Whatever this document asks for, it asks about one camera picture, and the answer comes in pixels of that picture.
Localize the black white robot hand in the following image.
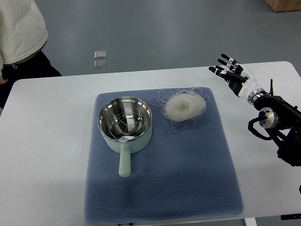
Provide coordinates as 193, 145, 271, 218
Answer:
209, 54, 259, 98

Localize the white vermicelli bundle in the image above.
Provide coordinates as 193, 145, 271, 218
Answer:
149, 87, 210, 134

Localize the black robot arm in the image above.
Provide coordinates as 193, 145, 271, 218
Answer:
247, 80, 301, 167

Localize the mint green steel pot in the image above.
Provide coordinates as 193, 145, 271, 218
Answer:
98, 97, 152, 177

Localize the wooden box corner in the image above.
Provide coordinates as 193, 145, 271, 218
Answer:
265, 0, 301, 13

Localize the blue textured mat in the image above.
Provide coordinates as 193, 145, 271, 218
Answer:
84, 87, 244, 224

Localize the lower metal floor plate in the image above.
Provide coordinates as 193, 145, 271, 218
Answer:
94, 59, 107, 69

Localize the metal floor plate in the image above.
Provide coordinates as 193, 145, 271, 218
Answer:
94, 50, 107, 59
94, 59, 107, 69

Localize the upper metal floor plate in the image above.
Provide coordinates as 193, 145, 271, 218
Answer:
94, 50, 107, 59

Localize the person in cream jacket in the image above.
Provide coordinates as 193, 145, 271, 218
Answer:
0, 0, 61, 109

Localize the wire steaming rack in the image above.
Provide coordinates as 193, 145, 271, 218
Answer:
110, 112, 144, 141

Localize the black table bracket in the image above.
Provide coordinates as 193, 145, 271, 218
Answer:
280, 213, 301, 220

